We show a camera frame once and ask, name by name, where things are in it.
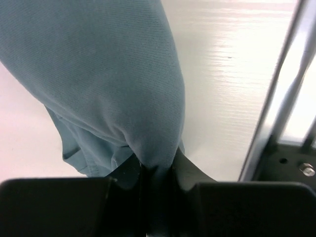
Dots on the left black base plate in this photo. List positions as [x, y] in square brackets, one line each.
[288, 163]

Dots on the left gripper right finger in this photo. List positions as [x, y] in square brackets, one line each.
[186, 215]

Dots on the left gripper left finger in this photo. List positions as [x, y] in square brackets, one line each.
[124, 205]

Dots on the aluminium front rail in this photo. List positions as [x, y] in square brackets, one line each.
[297, 55]

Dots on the blue-grey t-shirt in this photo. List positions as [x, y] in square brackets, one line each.
[107, 72]

